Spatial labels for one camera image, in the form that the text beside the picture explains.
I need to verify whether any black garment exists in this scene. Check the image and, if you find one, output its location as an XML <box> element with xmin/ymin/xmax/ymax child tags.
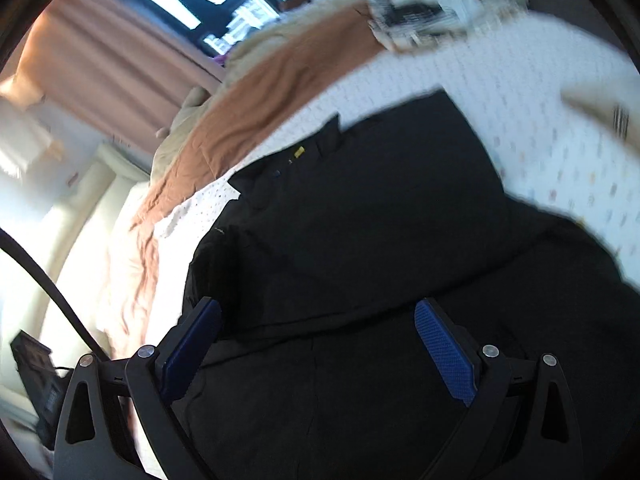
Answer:
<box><xmin>175</xmin><ymin>91</ymin><xmax>639</xmax><ymax>479</ymax></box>

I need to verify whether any black device on floor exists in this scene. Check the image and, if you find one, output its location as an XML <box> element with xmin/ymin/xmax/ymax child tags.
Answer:
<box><xmin>10</xmin><ymin>330</ymin><xmax>70</xmax><ymax>451</ymax></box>

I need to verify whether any cream bed headboard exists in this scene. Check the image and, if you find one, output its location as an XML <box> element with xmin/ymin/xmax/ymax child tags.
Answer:
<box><xmin>0</xmin><ymin>142</ymin><xmax>151</xmax><ymax>411</ymax></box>

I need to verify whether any white floral bed sheet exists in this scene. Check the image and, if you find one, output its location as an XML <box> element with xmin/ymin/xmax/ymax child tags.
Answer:
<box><xmin>106</xmin><ymin>12</ymin><xmax>640</xmax><ymax>480</ymax></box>

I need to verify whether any brown blanket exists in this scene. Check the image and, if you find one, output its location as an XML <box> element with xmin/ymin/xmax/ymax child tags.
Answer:
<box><xmin>108</xmin><ymin>1</ymin><xmax>382</xmax><ymax>344</ymax></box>

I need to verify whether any fringed patterned cloth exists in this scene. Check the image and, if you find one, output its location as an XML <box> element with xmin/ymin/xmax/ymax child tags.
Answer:
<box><xmin>366</xmin><ymin>0</ymin><xmax>525</xmax><ymax>53</ymax></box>

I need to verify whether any pink curtain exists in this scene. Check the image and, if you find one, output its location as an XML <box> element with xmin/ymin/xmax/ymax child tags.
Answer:
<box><xmin>16</xmin><ymin>0</ymin><xmax>224</xmax><ymax>154</ymax></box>

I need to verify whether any beige duvet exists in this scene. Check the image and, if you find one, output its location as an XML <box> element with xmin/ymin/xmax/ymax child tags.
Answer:
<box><xmin>151</xmin><ymin>0</ymin><xmax>362</xmax><ymax>184</ymax></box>

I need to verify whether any black cable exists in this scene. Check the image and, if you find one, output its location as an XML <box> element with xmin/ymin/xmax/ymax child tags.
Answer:
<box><xmin>0</xmin><ymin>227</ymin><xmax>109</xmax><ymax>363</ymax></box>

